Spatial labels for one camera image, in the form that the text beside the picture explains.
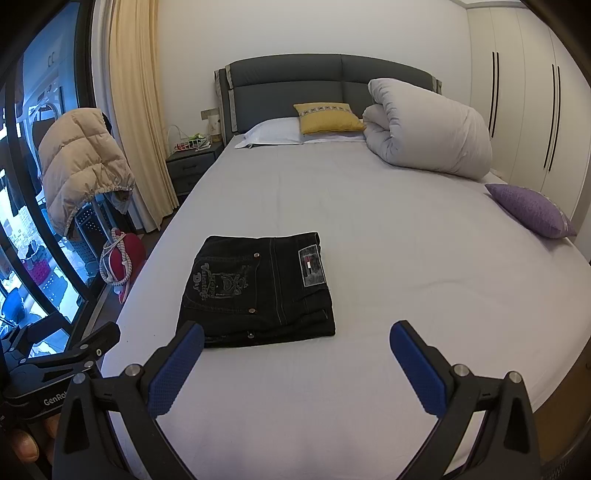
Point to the purple cushion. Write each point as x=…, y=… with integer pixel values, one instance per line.
x=533, y=210

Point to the clutter on nightstand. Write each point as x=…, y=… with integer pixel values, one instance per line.
x=178, y=141

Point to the person's left hand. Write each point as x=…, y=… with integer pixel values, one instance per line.
x=25, y=445

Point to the beige curtain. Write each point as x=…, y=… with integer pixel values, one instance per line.
x=135, y=91

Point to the black perforated basket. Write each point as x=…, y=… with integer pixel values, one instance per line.
x=88, y=239

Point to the red bag with white rope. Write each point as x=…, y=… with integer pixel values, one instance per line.
x=121, y=260

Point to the beige puffer jacket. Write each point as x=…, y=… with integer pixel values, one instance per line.
x=80, y=160

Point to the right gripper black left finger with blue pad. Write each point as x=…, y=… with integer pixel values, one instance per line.
x=86, y=445

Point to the dark grey padded headboard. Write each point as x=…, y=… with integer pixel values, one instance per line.
x=253, y=90

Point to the white pillow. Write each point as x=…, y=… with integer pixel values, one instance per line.
x=286, y=131

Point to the rolled grey duvet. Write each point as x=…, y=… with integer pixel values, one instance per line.
x=411, y=127

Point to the yellow cushion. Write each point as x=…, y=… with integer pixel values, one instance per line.
x=327, y=117

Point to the cream wardrobe with black handles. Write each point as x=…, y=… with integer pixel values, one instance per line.
x=535, y=102

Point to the dark nightstand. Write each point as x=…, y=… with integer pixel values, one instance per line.
x=186, y=168

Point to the white bed sheet mattress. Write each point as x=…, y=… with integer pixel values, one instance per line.
x=396, y=244

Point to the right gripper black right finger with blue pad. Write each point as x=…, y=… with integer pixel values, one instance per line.
x=506, y=446

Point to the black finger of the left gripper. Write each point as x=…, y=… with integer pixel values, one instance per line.
x=99, y=338

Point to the black denim pants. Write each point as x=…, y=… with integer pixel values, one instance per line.
x=256, y=291

